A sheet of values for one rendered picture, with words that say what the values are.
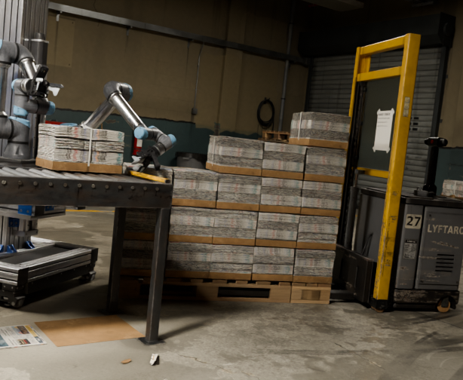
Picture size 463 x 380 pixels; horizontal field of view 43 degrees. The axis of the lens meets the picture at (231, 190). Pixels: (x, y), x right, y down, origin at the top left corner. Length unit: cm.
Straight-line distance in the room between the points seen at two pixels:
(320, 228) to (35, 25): 224
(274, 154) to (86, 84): 703
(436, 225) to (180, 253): 175
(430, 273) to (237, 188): 148
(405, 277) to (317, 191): 84
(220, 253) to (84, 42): 727
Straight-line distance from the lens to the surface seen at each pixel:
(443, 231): 433
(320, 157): 399
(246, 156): 382
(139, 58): 1101
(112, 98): 376
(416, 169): 1085
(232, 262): 389
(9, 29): 388
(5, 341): 304
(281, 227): 395
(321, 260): 410
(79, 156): 314
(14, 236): 392
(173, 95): 1130
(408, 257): 422
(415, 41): 412
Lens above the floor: 104
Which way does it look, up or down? 5 degrees down
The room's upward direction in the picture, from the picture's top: 6 degrees clockwise
